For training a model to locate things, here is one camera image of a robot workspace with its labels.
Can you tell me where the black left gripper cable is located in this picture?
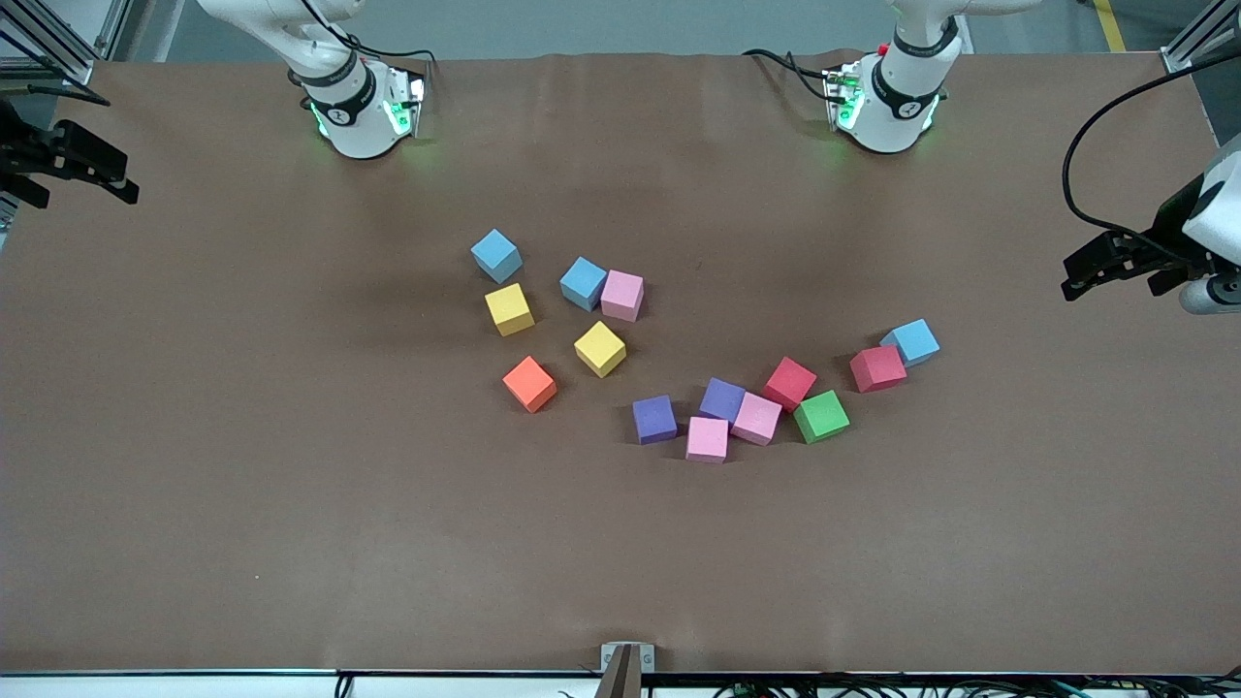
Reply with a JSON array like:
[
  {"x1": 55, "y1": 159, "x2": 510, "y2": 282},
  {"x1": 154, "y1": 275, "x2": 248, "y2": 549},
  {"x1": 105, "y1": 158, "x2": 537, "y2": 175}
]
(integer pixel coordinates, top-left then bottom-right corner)
[{"x1": 1062, "y1": 53, "x2": 1241, "y2": 268}]

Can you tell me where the aluminium frame post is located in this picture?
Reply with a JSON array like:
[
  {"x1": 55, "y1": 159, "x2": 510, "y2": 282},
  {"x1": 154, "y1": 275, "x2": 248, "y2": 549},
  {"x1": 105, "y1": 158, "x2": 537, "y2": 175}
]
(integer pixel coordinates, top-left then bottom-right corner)
[
  {"x1": 1161, "y1": 0, "x2": 1241, "y2": 75},
  {"x1": 0, "y1": 0, "x2": 137, "y2": 86}
]

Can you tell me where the black arm base cable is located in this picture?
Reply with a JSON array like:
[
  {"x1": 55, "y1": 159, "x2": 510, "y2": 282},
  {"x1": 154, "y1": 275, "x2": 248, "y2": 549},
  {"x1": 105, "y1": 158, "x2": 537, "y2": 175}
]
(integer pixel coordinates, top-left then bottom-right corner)
[
  {"x1": 301, "y1": 0, "x2": 437, "y2": 65},
  {"x1": 742, "y1": 48, "x2": 843, "y2": 103}
]

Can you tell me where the metal base connector box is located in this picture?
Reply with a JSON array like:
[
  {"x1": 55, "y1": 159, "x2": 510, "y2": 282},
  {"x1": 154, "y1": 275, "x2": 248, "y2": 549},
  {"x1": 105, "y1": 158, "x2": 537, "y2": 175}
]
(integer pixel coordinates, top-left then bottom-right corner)
[
  {"x1": 386, "y1": 63, "x2": 428, "y2": 139},
  {"x1": 824, "y1": 60, "x2": 866, "y2": 132}
]

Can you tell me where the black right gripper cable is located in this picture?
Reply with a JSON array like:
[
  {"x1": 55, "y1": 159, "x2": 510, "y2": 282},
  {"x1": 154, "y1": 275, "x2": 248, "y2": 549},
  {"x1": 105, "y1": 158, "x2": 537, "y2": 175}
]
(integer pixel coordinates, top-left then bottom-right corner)
[{"x1": 0, "y1": 29, "x2": 110, "y2": 106}]

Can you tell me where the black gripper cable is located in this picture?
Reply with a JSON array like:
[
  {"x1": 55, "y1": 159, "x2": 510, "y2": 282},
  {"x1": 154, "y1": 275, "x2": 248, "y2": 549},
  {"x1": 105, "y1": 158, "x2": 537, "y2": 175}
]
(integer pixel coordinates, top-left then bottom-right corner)
[
  {"x1": 0, "y1": 29, "x2": 110, "y2": 106},
  {"x1": 1062, "y1": 53, "x2": 1241, "y2": 268}
]

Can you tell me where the purple foam cube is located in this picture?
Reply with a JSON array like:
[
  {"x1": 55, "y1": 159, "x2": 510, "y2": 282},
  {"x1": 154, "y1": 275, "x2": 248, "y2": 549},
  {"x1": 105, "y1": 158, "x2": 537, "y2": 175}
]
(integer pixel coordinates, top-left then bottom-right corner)
[
  {"x1": 632, "y1": 395, "x2": 679, "y2": 446},
  {"x1": 699, "y1": 377, "x2": 748, "y2": 425}
]

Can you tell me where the yellow foam cube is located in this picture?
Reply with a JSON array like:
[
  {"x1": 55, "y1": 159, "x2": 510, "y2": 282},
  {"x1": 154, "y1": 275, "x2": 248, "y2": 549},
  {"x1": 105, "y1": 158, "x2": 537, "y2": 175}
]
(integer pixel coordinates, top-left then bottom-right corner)
[
  {"x1": 574, "y1": 321, "x2": 627, "y2": 379},
  {"x1": 485, "y1": 283, "x2": 536, "y2": 337}
]

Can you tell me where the blue foam cube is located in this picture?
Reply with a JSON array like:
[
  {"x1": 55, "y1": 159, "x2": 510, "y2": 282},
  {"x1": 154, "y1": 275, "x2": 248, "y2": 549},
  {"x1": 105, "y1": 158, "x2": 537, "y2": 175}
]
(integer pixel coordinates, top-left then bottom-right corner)
[
  {"x1": 559, "y1": 257, "x2": 609, "y2": 312},
  {"x1": 471, "y1": 229, "x2": 524, "y2": 285},
  {"x1": 880, "y1": 319, "x2": 940, "y2": 367}
]

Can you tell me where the green foam cube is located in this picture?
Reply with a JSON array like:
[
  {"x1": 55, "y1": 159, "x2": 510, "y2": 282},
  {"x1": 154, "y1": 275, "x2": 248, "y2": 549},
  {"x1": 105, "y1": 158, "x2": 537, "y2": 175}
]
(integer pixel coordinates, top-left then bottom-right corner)
[{"x1": 794, "y1": 390, "x2": 851, "y2": 445}]

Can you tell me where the red foam cube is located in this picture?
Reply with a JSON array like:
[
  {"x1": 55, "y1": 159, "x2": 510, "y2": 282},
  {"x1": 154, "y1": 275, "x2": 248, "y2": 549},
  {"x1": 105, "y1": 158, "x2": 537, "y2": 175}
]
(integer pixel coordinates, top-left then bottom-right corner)
[
  {"x1": 850, "y1": 345, "x2": 908, "y2": 395},
  {"x1": 762, "y1": 357, "x2": 818, "y2": 413}
]

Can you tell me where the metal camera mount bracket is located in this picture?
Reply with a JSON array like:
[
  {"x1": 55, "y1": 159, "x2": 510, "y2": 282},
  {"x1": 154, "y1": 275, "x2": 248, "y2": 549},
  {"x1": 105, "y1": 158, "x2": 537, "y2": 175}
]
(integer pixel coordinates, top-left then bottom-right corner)
[{"x1": 596, "y1": 643, "x2": 655, "y2": 698}]

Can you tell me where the pink foam cube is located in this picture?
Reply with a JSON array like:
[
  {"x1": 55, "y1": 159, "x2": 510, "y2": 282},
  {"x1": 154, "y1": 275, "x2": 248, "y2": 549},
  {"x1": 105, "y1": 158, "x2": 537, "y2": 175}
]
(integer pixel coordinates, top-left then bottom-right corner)
[
  {"x1": 731, "y1": 392, "x2": 783, "y2": 447},
  {"x1": 600, "y1": 270, "x2": 646, "y2": 323},
  {"x1": 685, "y1": 417, "x2": 730, "y2": 464}
]

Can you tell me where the orange foam cube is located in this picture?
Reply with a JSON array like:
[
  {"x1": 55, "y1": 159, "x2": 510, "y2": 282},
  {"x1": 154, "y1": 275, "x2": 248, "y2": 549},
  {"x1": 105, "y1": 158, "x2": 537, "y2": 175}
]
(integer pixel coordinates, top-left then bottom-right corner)
[{"x1": 502, "y1": 356, "x2": 558, "y2": 414}]

